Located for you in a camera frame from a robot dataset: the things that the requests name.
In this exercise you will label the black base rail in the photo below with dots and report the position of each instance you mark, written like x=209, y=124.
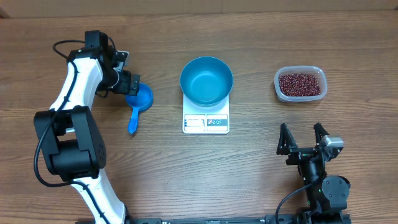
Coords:
x=268, y=219

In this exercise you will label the teal blue bowl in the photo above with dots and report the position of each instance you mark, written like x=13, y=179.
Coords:
x=206, y=81

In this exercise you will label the red adzuki beans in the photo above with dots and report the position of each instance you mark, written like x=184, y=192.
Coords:
x=299, y=84

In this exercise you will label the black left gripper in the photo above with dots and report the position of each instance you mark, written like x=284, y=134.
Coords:
x=126, y=87

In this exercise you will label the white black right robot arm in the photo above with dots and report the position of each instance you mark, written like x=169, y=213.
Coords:
x=326, y=194

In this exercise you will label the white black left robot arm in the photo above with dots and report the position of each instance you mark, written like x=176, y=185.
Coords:
x=70, y=149

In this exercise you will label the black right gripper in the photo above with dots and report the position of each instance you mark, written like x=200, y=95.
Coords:
x=288, y=147

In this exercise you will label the clear plastic container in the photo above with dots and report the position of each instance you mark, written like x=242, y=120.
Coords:
x=306, y=69

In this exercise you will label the blue plastic measuring scoop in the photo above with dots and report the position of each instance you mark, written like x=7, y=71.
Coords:
x=139, y=103

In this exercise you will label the white digital kitchen scale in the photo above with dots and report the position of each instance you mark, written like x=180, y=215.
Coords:
x=205, y=120

